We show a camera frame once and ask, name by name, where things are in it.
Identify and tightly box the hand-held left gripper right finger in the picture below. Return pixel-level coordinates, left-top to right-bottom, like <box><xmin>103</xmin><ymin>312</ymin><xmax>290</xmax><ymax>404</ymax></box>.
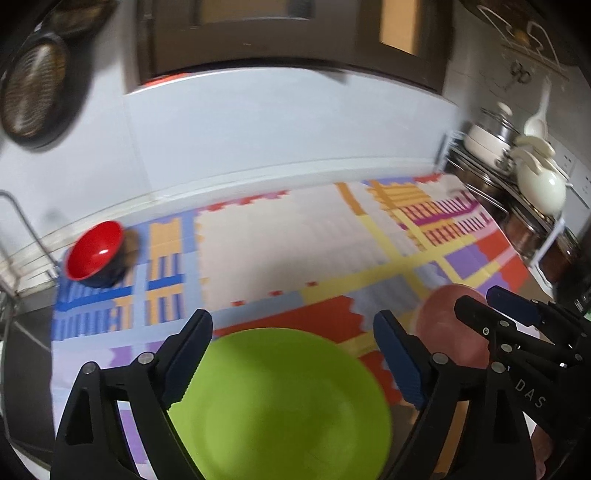
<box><xmin>373</xmin><ymin>309</ymin><xmax>532</xmax><ymax>480</ymax></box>

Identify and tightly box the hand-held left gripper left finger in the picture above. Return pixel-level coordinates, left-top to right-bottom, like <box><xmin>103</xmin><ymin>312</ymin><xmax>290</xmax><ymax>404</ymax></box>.
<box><xmin>53</xmin><ymin>308</ymin><xmax>214</xmax><ymax>480</ymax></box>

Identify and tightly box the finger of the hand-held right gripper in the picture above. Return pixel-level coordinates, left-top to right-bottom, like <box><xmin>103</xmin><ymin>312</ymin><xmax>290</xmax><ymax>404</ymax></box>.
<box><xmin>486</xmin><ymin>285</ymin><xmax>587</xmax><ymax>333</ymax></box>
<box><xmin>454</xmin><ymin>295</ymin><xmax>561</xmax><ymax>365</ymax></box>

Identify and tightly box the green plate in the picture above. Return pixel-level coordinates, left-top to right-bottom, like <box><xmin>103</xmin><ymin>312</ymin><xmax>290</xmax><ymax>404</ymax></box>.
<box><xmin>167</xmin><ymin>328</ymin><xmax>393</xmax><ymax>480</ymax></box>

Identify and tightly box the person's right hand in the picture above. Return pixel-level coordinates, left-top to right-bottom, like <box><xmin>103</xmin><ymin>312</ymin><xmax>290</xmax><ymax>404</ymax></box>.
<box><xmin>529</xmin><ymin>422</ymin><xmax>555</xmax><ymax>480</ymax></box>

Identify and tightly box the metal pot rack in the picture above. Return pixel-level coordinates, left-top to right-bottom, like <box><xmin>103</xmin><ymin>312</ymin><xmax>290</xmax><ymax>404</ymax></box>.
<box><xmin>434</xmin><ymin>131</ymin><xmax>583</xmax><ymax>287</ymax></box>

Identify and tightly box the white kettle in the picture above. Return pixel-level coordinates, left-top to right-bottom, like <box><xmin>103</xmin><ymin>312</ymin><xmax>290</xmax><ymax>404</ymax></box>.
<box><xmin>515</xmin><ymin>150</ymin><xmax>568</xmax><ymax>215</ymax></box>

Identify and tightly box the red and black bowl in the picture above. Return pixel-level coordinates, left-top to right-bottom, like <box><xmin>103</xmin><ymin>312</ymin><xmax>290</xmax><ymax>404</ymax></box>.
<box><xmin>65</xmin><ymin>220</ymin><xmax>134</xmax><ymax>289</ymax></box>

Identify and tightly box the colourful patterned mat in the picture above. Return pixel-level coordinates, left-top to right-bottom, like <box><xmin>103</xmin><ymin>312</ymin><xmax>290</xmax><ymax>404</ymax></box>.
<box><xmin>48</xmin><ymin>173</ymin><xmax>532</xmax><ymax>480</ymax></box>

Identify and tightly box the steel pot with lid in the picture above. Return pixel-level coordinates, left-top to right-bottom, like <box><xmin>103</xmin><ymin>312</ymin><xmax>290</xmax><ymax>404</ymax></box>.
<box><xmin>464</xmin><ymin>104</ymin><xmax>515</xmax><ymax>160</ymax></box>

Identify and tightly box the white ladle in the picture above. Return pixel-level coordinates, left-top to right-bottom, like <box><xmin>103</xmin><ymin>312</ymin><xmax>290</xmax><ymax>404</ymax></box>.
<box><xmin>523</xmin><ymin>76</ymin><xmax>552</xmax><ymax>139</ymax></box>

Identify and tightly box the metal dish rack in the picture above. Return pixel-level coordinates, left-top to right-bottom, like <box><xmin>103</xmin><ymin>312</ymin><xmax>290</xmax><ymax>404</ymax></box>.
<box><xmin>0</xmin><ymin>190</ymin><xmax>61</xmax><ymax>301</ymax></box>

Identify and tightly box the dark hanging pan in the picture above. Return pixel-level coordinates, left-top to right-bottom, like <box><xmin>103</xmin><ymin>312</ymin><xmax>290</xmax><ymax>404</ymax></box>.
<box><xmin>44</xmin><ymin>0</ymin><xmax>118</xmax><ymax>40</ymax></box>

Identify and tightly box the wire wall rack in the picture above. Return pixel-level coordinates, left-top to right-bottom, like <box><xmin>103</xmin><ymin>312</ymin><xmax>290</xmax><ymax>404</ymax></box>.
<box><xmin>475</xmin><ymin>0</ymin><xmax>578</xmax><ymax>75</ymax></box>

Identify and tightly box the dark window frame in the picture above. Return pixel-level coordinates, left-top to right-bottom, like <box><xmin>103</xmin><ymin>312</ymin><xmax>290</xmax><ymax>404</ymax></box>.
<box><xmin>122</xmin><ymin>0</ymin><xmax>455</xmax><ymax>95</ymax></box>

